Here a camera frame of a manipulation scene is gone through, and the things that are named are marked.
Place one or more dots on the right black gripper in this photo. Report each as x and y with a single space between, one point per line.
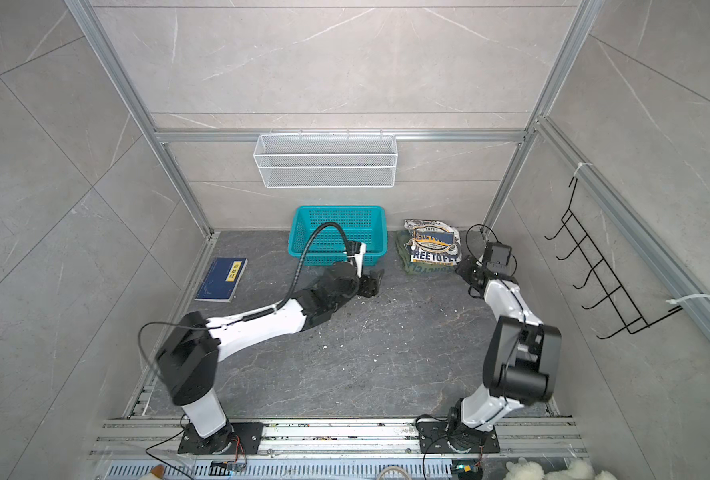
466 266

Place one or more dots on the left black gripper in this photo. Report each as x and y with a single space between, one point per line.
371 282

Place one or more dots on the green tank top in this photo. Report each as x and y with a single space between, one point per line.
419 268

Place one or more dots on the white patterned tank top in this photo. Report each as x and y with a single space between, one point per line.
433 242

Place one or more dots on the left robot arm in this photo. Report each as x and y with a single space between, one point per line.
188 359

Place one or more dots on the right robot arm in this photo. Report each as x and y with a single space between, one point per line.
521 364

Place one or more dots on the teal plastic basket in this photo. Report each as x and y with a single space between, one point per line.
366 224

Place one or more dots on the blue book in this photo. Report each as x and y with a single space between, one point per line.
221 280

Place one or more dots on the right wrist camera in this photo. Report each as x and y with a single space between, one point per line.
496 258

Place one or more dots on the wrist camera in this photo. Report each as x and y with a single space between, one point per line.
355 252
496 258

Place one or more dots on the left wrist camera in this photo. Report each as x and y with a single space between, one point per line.
355 252

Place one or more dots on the black wire hook rack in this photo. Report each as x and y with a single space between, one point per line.
600 271

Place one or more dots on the white wire mesh shelf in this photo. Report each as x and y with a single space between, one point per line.
326 160

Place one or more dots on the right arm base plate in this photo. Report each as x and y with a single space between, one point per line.
457 438

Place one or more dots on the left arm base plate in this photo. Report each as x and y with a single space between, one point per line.
235 438

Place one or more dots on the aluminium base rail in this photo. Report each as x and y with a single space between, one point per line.
540 437

